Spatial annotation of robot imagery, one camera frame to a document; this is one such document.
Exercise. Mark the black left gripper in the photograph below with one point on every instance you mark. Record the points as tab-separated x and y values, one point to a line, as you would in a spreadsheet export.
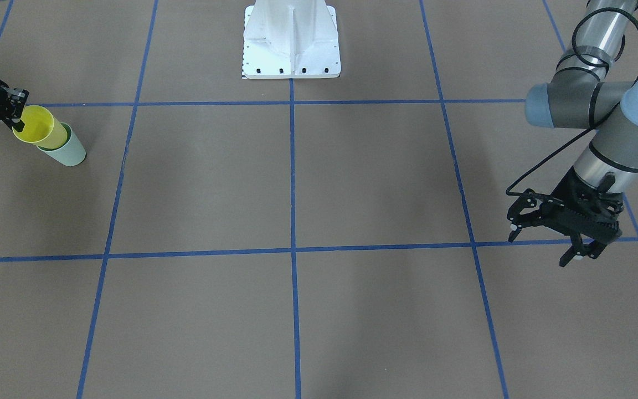
561	195

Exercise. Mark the yellow plastic cup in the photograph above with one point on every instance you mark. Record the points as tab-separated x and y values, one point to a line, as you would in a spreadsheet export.
38	126

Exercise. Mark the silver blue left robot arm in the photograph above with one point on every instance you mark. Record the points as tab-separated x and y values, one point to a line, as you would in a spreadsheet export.
580	97

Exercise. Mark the light green plastic cup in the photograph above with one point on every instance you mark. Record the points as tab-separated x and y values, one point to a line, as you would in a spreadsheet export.
72	153

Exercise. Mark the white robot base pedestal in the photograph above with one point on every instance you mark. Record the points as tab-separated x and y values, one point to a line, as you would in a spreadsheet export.
290	40

